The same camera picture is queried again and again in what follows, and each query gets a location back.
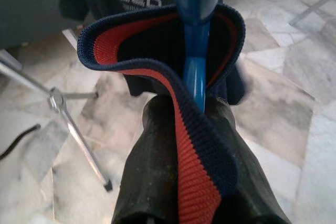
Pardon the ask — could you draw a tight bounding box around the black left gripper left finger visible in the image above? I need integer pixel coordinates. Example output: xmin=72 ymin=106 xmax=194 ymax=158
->
xmin=111 ymin=95 xmax=188 ymax=224

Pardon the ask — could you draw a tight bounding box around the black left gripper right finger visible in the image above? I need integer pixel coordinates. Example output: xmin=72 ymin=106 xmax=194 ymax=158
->
xmin=209 ymin=97 xmax=291 ymax=224

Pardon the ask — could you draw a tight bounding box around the navy garment with red collar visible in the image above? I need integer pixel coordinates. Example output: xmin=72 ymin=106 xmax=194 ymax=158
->
xmin=77 ymin=3 xmax=246 ymax=224

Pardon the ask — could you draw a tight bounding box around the silver metal clothes rack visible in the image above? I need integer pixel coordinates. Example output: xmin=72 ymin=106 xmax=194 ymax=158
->
xmin=0 ymin=0 xmax=336 ymax=192

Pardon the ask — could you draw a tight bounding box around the black floor cable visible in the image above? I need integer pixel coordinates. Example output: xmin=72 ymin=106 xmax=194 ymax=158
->
xmin=0 ymin=123 xmax=42 ymax=161

